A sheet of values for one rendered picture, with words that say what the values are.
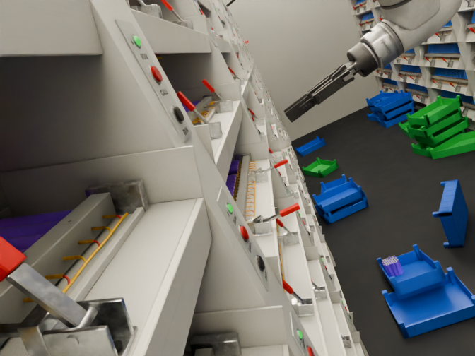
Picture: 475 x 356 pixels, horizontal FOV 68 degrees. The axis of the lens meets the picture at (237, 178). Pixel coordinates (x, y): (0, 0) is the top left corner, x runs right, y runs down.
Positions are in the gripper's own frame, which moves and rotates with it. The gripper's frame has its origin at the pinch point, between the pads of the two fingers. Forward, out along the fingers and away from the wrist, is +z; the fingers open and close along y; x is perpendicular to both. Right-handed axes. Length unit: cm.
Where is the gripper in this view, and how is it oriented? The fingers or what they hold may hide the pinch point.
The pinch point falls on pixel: (298, 108)
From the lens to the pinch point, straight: 90.8
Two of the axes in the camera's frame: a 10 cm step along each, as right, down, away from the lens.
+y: -0.6, 3.4, -9.4
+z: -7.8, 5.7, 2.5
